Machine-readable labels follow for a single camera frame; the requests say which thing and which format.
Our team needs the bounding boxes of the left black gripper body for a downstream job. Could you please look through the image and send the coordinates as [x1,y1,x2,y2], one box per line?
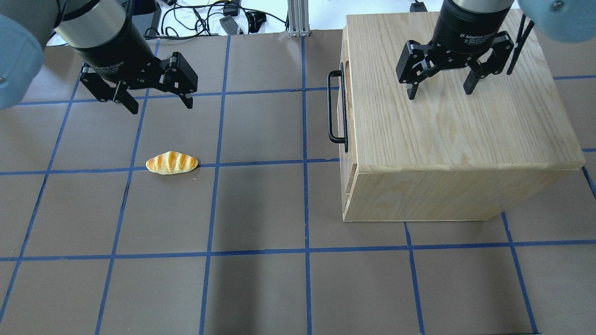
[78,25,198,102]

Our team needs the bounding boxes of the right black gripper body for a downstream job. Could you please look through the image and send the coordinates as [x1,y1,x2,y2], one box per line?
[396,8,514,85]

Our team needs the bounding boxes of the wooden drawer black handle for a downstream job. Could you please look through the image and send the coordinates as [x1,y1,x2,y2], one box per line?
[327,62,349,154]

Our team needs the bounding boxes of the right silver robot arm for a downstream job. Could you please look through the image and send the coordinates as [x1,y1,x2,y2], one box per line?
[396,0,596,100]

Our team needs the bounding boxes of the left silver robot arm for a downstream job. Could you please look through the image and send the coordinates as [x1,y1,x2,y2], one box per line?
[0,0,198,114]

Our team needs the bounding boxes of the light wooden drawer cabinet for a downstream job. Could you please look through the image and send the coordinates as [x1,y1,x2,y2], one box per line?
[338,12,585,222]

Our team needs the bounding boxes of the toy bread loaf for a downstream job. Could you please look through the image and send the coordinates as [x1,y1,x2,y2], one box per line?
[145,151,199,175]

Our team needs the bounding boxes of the black power adapter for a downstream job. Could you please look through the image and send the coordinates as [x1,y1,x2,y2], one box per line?
[219,15,244,35]

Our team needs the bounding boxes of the black cable bundle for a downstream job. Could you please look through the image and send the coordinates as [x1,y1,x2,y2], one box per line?
[144,0,289,40]

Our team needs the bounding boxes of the aluminium frame post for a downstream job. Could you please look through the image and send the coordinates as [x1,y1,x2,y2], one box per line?
[287,0,311,37]

